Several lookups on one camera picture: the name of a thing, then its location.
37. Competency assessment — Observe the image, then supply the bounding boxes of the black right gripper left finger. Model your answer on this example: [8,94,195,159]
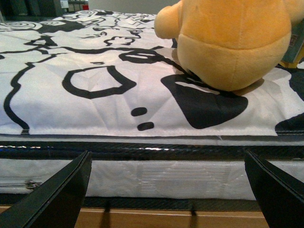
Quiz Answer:
[0,152,92,228]

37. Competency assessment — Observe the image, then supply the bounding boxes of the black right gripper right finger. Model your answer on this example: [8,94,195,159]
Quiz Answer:
[245,152,304,228]

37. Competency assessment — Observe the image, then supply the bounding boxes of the yellow plush toy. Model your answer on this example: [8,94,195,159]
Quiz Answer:
[154,0,304,91]

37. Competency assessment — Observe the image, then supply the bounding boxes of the white mattress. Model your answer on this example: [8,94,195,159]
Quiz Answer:
[0,135,304,200]

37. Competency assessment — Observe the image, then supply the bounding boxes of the black and white patterned blanket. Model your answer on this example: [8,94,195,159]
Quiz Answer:
[0,10,304,137]

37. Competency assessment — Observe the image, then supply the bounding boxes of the green toy hang tag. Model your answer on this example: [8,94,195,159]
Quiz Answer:
[280,20,304,68]

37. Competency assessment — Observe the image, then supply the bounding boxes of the wooden bed frame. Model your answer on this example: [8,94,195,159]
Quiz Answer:
[0,206,270,228]

